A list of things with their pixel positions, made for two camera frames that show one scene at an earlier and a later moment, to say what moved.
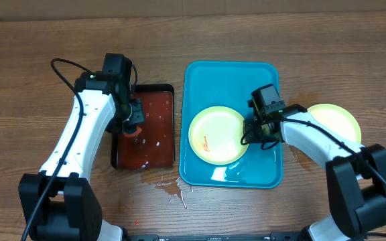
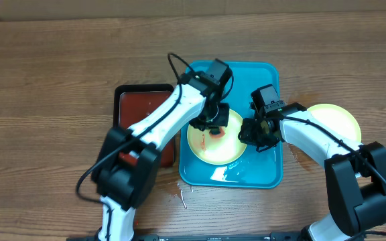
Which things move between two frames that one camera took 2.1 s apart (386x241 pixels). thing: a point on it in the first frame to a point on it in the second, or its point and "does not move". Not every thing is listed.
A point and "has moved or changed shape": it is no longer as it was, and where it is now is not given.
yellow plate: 215,135 does not move
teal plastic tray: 228,84 does not move
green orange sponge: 138,130 has moved or changed shape
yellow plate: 338,120 does not move
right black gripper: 254,137 does not move
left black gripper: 138,116 to 221,119
